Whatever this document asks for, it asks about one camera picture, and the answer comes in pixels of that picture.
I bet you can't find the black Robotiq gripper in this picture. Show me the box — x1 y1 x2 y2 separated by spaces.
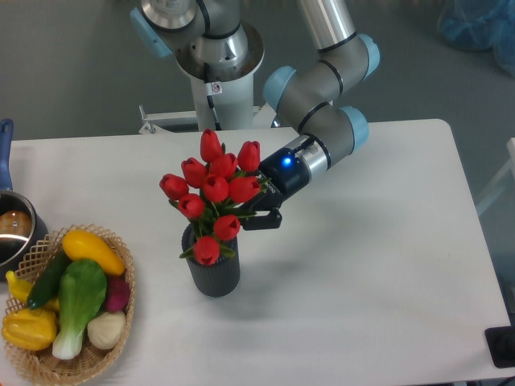
241 147 311 231

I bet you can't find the red tulip bouquet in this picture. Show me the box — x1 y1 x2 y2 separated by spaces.
159 129 266 266

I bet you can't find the dark grey ribbed vase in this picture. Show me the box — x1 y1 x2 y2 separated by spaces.
187 237 241 298

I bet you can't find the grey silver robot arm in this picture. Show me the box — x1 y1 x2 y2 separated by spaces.
130 1 380 230

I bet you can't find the purple red radish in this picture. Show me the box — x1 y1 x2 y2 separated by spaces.
105 277 130 312

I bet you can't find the yellow squash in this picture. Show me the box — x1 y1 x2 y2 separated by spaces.
61 229 126 277

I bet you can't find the white garlic bulb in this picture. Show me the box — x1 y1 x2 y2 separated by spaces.
87 311 126 350

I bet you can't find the green bok choy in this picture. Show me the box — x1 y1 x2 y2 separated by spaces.
52 259 107 360

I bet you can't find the dark green cucumber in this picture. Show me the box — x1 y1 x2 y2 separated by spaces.
27 249 72 310

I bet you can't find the black device at table edge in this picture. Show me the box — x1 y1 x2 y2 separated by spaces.
484 326 514 368

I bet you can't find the small yellow gourd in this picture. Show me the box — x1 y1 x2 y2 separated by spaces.
6 270 60 313

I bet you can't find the yellow bell pepper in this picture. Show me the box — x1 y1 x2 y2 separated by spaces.
1 308 57 351

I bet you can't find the woven wicker basket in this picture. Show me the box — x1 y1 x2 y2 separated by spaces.
4 224 136 385

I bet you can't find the blue plastic bag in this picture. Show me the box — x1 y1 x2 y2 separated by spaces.
437 1 514 76

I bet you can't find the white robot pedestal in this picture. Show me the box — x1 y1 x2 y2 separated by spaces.
138 23 282 136

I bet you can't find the white metal frame right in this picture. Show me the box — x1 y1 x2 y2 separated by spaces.
476 138 514 216

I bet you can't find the blue handled saucepan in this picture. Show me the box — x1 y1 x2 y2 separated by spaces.
1 118 47 282

